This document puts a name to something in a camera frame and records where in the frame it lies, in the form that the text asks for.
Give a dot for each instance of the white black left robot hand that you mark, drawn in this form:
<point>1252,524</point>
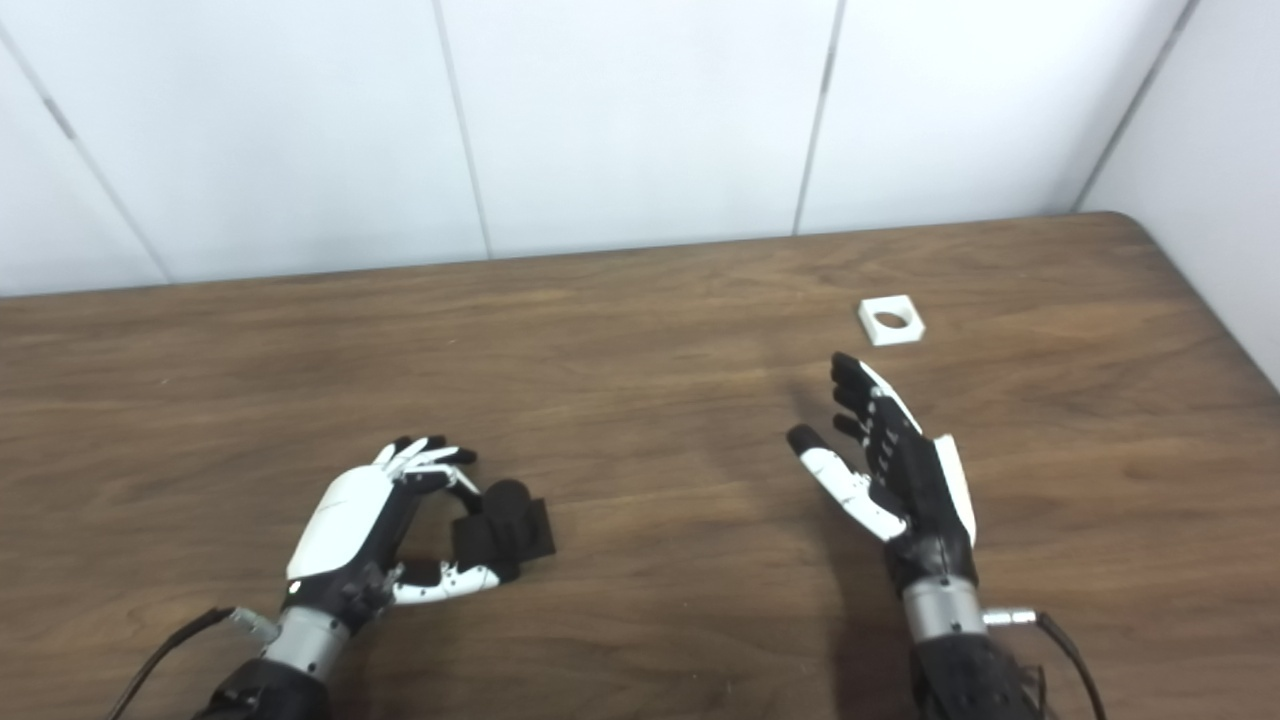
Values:
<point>340,520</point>

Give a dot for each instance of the white square piece with hole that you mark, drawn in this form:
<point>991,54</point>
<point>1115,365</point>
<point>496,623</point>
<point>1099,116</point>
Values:
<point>872,333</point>

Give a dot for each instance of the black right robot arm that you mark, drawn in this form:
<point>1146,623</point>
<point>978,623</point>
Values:
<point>950,640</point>

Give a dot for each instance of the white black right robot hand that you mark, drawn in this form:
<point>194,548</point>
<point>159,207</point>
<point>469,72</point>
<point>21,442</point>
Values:
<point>915,480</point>

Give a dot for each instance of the black peg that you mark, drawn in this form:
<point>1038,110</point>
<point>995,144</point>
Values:
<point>510,525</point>

